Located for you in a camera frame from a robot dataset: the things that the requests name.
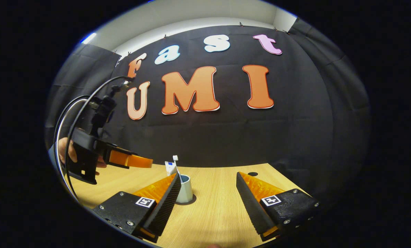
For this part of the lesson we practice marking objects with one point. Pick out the white toothpaste tube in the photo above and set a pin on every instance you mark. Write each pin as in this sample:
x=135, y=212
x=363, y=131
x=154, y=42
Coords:
x=170, y=167

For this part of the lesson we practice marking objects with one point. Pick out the dark round coaster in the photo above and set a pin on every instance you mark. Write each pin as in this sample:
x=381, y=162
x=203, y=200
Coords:
x=194, y=200

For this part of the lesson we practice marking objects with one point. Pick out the wooden desktop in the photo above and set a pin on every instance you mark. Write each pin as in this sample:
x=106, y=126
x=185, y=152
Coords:
x=212, y=199

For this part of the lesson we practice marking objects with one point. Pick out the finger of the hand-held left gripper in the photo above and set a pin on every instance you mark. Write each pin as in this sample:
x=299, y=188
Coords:
x=129, y=161

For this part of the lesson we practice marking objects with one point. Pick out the black backdrop cloth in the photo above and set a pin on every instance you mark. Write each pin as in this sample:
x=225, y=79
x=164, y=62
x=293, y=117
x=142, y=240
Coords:
x=226, y=137

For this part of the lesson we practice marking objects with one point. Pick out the white toothbrush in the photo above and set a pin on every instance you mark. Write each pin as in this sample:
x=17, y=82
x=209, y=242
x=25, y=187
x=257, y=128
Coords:
x=175, y=158

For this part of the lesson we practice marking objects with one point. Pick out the light blue cup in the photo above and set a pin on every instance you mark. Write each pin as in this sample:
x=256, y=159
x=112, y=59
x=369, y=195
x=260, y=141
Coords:
x=186, y=191

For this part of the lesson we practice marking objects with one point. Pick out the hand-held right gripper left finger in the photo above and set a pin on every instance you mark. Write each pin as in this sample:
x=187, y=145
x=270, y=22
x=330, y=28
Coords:
x=164, y=206

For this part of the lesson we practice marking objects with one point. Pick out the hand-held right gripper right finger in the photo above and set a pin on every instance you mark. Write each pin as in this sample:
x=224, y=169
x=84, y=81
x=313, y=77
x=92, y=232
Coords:
x=252, y=203

